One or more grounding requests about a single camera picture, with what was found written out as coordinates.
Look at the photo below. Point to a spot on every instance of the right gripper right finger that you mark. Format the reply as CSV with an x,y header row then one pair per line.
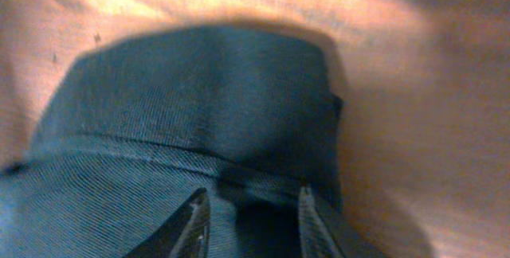
x,y
324,233

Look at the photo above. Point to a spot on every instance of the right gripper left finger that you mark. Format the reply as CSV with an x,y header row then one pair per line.
x,y
185,234

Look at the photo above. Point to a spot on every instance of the black t-shirt with logo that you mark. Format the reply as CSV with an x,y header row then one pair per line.
x,y
136,128

